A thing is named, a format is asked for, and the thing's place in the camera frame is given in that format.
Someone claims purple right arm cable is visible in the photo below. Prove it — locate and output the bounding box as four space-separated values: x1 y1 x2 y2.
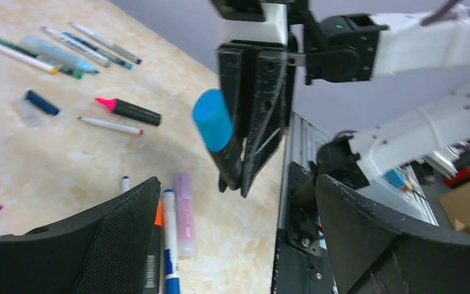
419 0 470 27

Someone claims orange capped black highlighter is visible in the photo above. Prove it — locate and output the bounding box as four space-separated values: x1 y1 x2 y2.
142 201 163 294

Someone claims blue capped black highlighter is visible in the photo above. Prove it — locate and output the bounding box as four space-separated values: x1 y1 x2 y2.
192 89 242 192

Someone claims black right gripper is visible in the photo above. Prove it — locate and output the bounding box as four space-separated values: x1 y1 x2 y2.
217 34 299 198

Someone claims green gel pen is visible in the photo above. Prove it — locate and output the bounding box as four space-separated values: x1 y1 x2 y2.
0 38 84 80

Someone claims blue capped white marker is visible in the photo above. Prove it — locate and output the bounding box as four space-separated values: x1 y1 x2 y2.
162 189 181 294

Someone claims small blue capped marker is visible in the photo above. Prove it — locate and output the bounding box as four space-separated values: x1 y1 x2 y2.
121 176 131 193

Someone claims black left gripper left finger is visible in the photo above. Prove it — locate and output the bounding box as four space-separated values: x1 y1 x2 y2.
0 177 161 293

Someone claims red capped white marker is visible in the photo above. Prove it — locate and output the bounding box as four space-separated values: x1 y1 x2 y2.
77 116 144 135

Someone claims teal gel pen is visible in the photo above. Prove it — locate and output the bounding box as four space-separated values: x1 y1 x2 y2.
63 32 133 70

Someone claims clear teal pen cap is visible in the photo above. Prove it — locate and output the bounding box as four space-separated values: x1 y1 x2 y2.
15 100 43 128

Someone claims lilac highlighter pen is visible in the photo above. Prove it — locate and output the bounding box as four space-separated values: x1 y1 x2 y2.
174 173 196 258

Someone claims pink capped black highlighter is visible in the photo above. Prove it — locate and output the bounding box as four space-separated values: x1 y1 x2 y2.
94 97 162 126

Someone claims grey capped white marker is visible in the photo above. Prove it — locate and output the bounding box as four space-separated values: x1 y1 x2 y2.
40 26 112 67

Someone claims yellow capped white pen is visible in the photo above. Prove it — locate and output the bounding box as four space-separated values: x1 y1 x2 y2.
0 44 59 74

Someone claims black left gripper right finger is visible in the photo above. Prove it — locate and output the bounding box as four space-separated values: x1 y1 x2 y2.
315 175 470 293

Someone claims dark blue pen cap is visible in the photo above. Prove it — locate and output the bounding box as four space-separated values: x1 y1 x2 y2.
24 89 60 116

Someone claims light blue correction tape pen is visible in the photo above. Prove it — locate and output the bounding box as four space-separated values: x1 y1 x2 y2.
20 35 99 74

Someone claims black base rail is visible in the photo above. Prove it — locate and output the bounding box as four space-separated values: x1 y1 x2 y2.
270 162 334 293

